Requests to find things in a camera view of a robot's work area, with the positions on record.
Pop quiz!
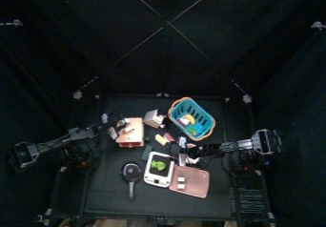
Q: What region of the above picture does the dark grey flat block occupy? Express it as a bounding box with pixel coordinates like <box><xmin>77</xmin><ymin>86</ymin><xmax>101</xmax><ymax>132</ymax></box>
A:
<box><xmin>141</xmin><ymin>144</ymin><xmax>154</xmax><ymax>161</ymax></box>

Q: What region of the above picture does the green toy leaf vegetable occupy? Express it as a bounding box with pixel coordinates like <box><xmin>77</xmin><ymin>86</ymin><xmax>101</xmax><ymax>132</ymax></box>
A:
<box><xmin>150</xmin><ymin>159</ymin><xmax>169</xmax><ymax>172</ymax></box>

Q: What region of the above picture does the yellow toy banana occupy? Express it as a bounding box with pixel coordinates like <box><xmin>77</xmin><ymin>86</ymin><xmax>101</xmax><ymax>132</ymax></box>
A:
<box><xmin>182</xmin><ymin>113</ymin><xmax>198</xmax><ymax>125</ymax></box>

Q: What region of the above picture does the grey rectangular block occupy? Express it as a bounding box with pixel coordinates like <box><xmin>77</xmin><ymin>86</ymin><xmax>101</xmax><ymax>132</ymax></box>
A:
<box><xmin>109</xmin><ymin>127</ymin><xmax>121</xmax><ymax>140</ymax></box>

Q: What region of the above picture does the pink plastic tray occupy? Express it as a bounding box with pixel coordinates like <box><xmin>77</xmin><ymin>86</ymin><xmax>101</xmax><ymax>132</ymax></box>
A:
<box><xmin>169</xmin><ymin>164</ymin><xmax>212</xmax><ymax>199</ymax></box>

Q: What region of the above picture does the black toy frying pan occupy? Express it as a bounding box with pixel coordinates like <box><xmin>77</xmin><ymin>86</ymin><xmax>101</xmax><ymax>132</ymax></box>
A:
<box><xmin>121</xmin><ymin>161</ymin><xmax>145</xmax><ymax>201</ymax></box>

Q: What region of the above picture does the teal basket with orange rim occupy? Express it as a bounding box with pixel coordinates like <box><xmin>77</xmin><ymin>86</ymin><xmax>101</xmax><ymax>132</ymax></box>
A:
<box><xmin>168</xmin><ymin>96</ymin><xmax>217</xmax><ymax>142</ymax></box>

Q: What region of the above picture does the red striped sushi piece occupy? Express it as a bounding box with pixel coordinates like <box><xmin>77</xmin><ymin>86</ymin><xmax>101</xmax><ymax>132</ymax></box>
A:
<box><xmin>164</xmin><ymin>132</ymin><xmax>177</xmax><ymax>144</ymax></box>

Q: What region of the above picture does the yellow egg sushi piece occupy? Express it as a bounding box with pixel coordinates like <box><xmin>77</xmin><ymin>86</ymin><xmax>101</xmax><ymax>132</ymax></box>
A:
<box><xmin>154</xmin><ymin>134</ymin><xmax>170</xmax><ymax>147</ymax></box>

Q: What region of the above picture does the white toy box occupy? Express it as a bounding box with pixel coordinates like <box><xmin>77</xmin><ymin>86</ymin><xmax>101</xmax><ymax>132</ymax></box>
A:
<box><xmin>143</xmin><ymin>109</ymin><xmax>169</xmax><ymax>130</ymax></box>

